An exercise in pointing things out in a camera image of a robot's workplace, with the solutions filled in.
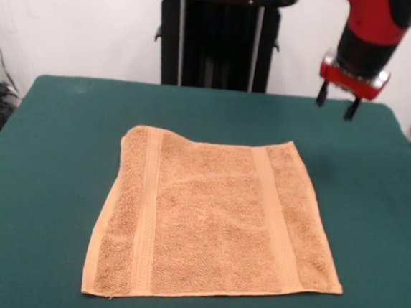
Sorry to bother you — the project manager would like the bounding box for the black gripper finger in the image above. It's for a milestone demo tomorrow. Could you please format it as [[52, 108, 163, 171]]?
[[342, 95, 361, 122], [315, 79, 329, 108]]

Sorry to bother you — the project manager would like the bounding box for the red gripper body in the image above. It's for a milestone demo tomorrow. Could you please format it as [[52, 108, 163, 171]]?
[[317, 47, 395, 103]]

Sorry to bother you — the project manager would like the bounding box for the orange terry towel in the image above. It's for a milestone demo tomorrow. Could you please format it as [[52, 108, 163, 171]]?
[[81, 121, 356, 308]]

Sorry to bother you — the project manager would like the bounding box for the dark green table cloth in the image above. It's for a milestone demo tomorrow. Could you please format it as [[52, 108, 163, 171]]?
[[0, 69, 411, 308]]

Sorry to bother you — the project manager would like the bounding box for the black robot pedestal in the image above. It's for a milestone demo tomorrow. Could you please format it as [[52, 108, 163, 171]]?
[[138, 0, 300, 97]]

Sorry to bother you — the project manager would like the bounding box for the black cable bundle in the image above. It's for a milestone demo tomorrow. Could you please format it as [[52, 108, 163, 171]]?
[[0, 82, 22, 124]]

